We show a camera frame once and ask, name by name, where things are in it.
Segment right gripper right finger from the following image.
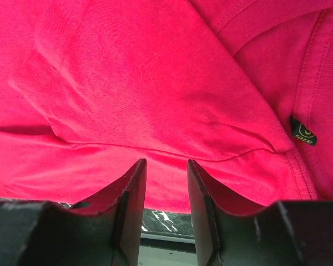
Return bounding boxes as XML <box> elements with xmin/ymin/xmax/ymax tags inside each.
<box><xmin>188</xmin><ymin>160</ymin><xmax>333</xmax><ymax>265</ymax></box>

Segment red polo shirt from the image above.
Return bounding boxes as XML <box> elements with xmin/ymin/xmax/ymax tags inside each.
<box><xmin>0</xmin><ymin>1</ymin><xmax>333</xmax><ymax>213</ymax></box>

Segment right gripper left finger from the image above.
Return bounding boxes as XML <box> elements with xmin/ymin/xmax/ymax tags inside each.
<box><xmin>0</xmin><ymin>159</ymin><xmax>147</xmax><ymax>265</ymax></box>

